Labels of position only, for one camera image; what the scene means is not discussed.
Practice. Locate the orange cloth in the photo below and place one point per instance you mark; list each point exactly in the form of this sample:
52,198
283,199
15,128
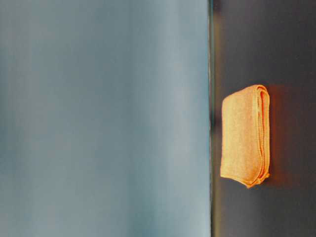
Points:
246,136

